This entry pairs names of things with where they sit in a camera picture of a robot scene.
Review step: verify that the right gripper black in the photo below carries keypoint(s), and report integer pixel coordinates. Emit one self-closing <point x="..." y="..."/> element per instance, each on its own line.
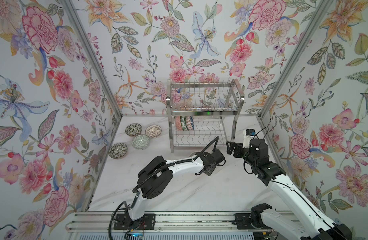
<point x="239" y="148"/>

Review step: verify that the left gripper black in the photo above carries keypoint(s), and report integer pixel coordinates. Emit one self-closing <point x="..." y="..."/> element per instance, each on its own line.
<point x="213" y="168"/>

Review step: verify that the blue patterned bowl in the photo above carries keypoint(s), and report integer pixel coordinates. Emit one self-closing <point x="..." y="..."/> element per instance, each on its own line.
<point x="189" y="123"/>

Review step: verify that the stainless steel dish rack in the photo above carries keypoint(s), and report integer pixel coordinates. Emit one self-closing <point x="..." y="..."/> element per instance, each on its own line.
<point x="214" y="107"/>

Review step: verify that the pink bowl dark floral inside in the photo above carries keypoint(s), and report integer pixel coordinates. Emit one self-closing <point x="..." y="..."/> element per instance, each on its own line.
<point x="178" y="123"/>

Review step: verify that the green leaf patterned bowl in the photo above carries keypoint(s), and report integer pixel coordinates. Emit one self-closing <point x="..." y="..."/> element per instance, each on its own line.
<point x="183" y="123"/>

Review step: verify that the black white floral bowl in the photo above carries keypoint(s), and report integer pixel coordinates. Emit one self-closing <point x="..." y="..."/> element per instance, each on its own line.
<point x="118" y="150"/>

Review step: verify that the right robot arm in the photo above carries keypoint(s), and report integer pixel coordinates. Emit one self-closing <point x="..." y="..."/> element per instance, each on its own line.
<point x="314" y="224"/>

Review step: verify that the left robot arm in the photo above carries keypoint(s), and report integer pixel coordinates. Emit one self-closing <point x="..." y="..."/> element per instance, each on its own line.
<point x="155" y="177"/>

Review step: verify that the brown white patterned bowl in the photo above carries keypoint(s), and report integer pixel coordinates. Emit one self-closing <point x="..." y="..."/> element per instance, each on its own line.
<point x="153" y="131"/>

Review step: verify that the green geometric patterned bowl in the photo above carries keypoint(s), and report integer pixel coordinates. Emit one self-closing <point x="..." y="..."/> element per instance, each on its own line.
<point x="141" y="142"/>

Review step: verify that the dark floral patterned bowl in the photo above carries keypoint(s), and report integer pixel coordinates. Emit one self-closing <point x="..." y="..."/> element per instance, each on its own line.
<point x="133" y="130"/>

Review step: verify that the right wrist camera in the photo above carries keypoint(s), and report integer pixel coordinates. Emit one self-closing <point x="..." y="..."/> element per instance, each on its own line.
<point x="249" y="134"/>

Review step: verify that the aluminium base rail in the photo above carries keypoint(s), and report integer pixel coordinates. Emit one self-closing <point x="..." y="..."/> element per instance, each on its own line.
<point x="170" y="222"/>

